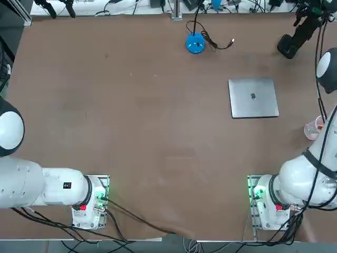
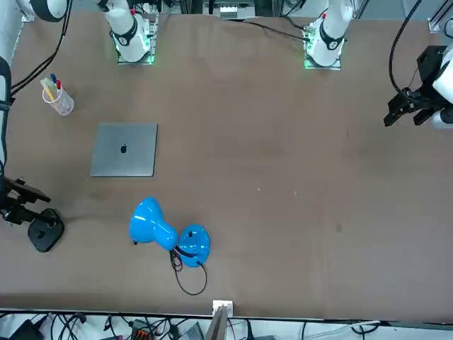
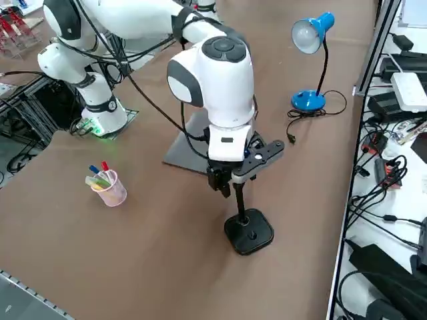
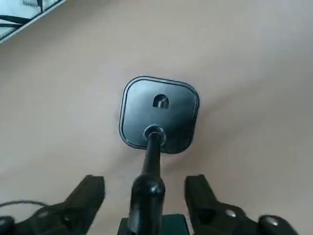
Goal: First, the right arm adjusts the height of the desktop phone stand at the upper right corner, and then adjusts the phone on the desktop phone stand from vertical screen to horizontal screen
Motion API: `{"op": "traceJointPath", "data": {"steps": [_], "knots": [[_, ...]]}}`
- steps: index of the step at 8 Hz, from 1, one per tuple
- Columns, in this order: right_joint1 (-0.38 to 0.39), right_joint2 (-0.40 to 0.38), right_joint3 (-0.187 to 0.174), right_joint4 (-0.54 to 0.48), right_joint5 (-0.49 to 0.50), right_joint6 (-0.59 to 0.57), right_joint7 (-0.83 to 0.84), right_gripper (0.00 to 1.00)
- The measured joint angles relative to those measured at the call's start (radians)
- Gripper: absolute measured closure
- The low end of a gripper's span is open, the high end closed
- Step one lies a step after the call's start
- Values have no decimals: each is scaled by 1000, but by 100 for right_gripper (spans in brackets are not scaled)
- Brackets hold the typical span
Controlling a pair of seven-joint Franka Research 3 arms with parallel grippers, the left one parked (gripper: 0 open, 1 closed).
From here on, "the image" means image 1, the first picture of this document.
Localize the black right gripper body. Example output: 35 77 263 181
305 0 331 22

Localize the grey laptop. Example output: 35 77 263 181
227 76 280 120

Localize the blue desk lamp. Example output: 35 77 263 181
185 0 224 55

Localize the pink transparent pen cup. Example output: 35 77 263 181
304 115 329 141

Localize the black tripod leg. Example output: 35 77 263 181
34 0 57 20
60 0 77 18

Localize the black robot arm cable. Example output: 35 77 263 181
243 15 332 245
10 197 185 243

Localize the black lamp cable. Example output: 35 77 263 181
185 20 236 53

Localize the aluminium profile post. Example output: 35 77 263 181
171 0 184 21

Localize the white cable bundle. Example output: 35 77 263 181
183 237 205 253

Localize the aluminium corner rail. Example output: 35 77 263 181
6 0 33 26

